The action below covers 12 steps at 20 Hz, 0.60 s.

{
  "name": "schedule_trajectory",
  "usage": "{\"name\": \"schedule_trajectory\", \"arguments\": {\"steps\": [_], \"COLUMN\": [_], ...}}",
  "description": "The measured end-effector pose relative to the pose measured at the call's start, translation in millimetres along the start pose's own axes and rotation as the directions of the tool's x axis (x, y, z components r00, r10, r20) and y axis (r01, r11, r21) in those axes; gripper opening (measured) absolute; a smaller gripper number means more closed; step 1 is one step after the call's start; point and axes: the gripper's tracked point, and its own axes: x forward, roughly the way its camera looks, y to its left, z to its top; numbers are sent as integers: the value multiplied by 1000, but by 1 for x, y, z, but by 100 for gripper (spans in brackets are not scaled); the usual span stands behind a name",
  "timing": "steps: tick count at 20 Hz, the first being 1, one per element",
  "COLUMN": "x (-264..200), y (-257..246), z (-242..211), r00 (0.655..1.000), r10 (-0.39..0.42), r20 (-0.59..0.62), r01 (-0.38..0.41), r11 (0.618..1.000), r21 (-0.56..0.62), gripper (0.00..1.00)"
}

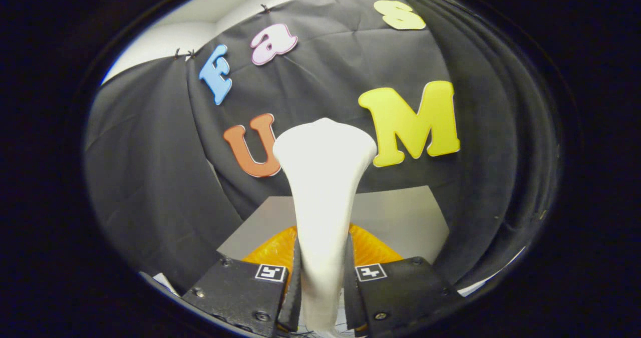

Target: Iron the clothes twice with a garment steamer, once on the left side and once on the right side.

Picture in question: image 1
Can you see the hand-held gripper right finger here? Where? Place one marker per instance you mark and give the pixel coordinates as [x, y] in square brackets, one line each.
[350, 298]

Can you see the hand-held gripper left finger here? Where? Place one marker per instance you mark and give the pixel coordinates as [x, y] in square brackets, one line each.
[295, 298]

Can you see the white garment steamer head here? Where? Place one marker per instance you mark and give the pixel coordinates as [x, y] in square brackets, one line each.
[323, 178]

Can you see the black button jacket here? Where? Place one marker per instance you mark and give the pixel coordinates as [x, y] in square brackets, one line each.
[501, 152]

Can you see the grey drawer cabinet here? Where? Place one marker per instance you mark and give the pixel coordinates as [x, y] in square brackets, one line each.
[400, 218]

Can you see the black backdrop cloth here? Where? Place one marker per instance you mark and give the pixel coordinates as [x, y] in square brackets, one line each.
[150, 178]

